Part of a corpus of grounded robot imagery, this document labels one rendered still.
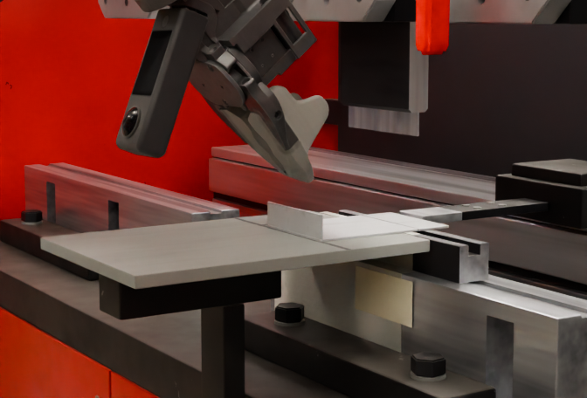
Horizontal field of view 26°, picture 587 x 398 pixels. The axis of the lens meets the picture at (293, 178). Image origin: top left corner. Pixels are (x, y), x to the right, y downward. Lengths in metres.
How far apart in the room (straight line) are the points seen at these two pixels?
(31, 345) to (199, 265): 0.59
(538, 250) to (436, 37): 0.43
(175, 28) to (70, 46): 0.93
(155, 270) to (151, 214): 0.53
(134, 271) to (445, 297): 0.25
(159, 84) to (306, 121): 0.14
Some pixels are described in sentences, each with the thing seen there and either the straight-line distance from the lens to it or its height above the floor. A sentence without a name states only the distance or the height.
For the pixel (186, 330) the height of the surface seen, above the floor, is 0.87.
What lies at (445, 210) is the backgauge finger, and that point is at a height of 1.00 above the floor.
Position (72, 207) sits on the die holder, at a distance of 1.66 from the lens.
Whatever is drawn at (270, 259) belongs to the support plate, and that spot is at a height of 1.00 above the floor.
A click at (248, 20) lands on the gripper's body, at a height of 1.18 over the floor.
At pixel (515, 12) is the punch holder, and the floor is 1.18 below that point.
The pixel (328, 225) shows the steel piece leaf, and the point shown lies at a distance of 1.09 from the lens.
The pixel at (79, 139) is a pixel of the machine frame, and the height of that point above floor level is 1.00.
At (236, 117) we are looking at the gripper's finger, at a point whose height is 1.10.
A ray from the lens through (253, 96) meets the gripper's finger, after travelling 0.97.
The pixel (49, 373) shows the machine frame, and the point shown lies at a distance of 1.45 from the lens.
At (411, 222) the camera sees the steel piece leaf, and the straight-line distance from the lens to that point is 1.11.
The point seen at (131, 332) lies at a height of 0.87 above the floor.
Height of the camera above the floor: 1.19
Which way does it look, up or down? 8 degrees down
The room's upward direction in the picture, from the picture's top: straight up
